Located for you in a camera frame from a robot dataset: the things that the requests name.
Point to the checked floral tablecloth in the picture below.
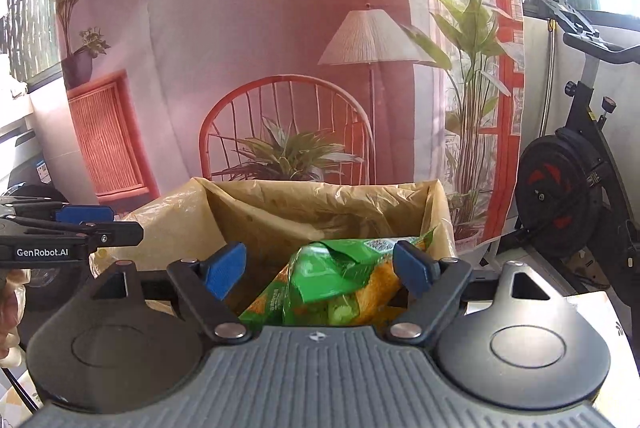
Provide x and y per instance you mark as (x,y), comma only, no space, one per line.
(595,315)

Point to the yellow dotted plastic bag liner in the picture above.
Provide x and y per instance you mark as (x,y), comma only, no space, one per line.
(300,213)

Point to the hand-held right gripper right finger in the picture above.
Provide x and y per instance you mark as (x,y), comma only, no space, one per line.
(415,270)

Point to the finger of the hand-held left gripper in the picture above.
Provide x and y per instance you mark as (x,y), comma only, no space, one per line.
(82,214)
(110,233)

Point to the printed room backdrop cloth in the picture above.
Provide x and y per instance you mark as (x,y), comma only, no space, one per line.
(250,33)

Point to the front-load washing machine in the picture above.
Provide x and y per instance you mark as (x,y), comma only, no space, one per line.
(22,158)

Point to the green orange snack bag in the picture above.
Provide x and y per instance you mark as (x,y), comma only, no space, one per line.
(320,280)

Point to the black exercise bike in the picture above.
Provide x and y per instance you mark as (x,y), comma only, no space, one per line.
(560,188)

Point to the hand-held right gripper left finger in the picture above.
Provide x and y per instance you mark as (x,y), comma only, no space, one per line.
(227,269)

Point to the brown cardboard box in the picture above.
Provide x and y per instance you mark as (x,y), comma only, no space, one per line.
(150,230)

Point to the person's left hand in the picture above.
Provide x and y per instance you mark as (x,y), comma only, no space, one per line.
(9,328)

